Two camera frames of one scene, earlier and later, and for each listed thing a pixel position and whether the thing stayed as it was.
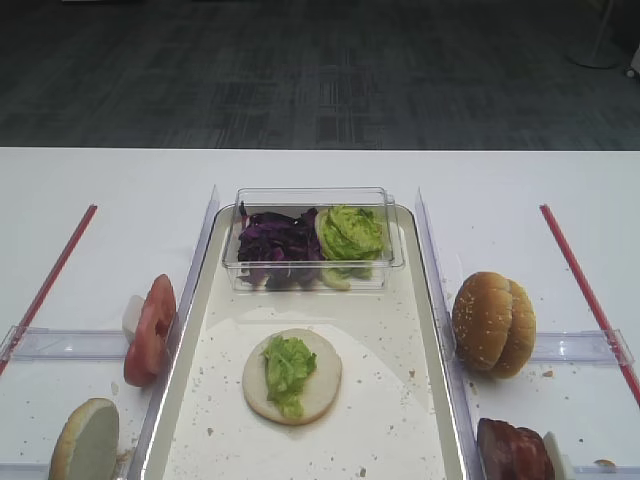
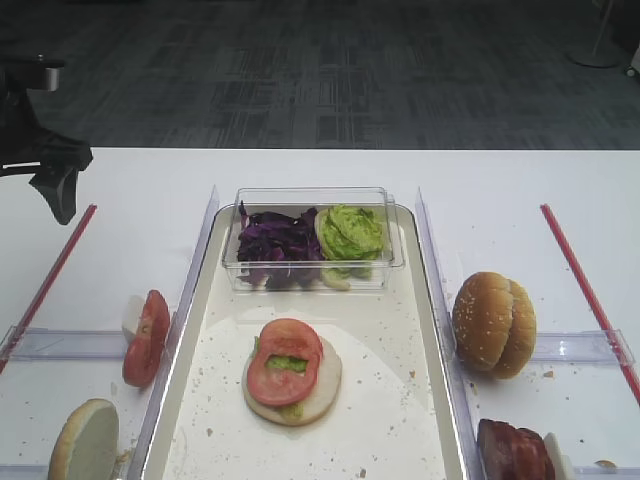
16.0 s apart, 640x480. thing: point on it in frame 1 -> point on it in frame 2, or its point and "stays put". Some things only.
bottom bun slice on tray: (323, 387) stays put
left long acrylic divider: (184, 301) stays put
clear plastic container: (336, 239) stays put
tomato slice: (145, 351) -> (286, 336)
